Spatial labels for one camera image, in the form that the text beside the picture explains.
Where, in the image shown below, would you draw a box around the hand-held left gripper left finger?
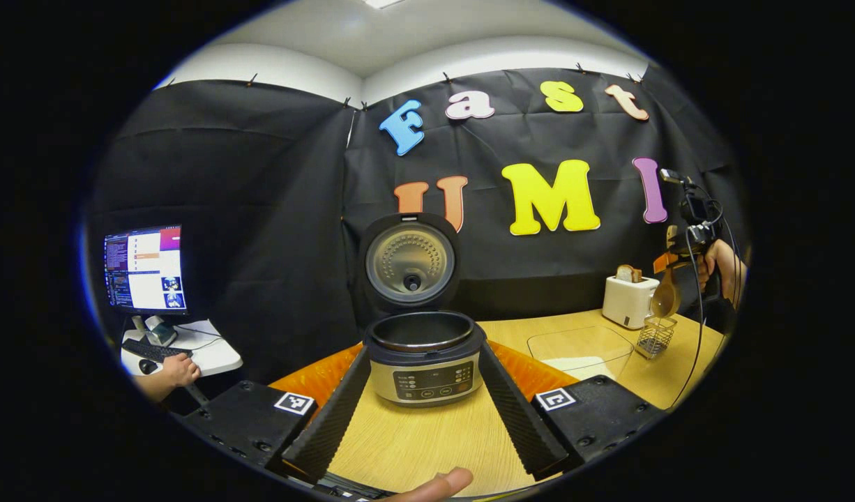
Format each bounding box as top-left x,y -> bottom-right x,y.
180,340 -> 372,485

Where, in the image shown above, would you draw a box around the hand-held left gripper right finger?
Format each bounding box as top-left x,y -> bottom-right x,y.
478,340 -> 669,482

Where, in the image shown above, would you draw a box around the wooden spoon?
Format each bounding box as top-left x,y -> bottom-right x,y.
649,268 -> 683,321

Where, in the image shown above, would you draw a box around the clear wire chopstick holder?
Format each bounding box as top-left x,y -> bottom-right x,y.
637,315 -> 678,360

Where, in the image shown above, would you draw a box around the silver black rice cooker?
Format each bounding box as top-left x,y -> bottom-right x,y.
358,213 -> 487,407

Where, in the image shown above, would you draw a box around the white toaster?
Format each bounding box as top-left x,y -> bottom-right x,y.
602,274 -> 660,330

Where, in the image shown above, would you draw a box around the clear glass bowl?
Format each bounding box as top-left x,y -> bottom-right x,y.
527,326 -> 635,382

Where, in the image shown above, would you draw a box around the small white desk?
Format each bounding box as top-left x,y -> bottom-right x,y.
121,319 -> 244,378

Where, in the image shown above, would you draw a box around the black keyboard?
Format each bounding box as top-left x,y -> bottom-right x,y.
122,339 -> 193,363

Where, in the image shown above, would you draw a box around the black backdrop cloth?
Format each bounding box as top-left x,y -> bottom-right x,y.
86,66 -> 749,384

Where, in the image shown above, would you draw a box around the computer monitor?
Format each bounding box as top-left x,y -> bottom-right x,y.
103,225 -> 188,316

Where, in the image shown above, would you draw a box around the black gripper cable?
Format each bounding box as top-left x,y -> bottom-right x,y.
668,230 -> 709,410

